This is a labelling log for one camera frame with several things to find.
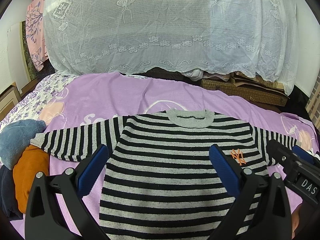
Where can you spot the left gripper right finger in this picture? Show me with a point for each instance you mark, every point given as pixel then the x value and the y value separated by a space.
pixel 261 208

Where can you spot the blue fleece garment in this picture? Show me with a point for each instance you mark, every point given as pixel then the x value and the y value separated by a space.
pixel 15 137

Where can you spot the pink floral fabric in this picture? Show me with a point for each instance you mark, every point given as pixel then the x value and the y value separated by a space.
pixel 35 34

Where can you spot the white folded cloth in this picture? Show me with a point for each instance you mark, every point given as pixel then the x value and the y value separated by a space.
pixel 194 75

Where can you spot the orange garment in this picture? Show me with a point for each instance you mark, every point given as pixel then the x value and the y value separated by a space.
pixel 32 160

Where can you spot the purple smile bed sheet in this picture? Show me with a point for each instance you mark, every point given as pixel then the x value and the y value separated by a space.
pixel 94 97

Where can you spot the purple floral bedding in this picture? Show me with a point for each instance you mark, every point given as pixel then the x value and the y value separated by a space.
pixel 31 106

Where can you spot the white lace cover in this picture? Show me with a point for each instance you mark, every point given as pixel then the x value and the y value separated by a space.
pixel 254 37

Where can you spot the person right hand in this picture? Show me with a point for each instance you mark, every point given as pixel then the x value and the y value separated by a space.
pixel 295 219

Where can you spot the wooden picture frame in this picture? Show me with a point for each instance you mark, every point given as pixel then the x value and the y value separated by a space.
pixel 8 100

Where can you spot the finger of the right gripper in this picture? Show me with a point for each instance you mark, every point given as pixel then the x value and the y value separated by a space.
pixel 303 154

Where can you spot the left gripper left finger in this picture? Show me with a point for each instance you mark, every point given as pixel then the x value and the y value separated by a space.
pixel 44 219

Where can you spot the dark navy garment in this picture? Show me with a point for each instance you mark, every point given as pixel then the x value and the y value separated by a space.
pixel 9 204

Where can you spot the black grey striped sweater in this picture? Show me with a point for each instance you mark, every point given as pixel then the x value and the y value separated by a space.
pixel 159 181

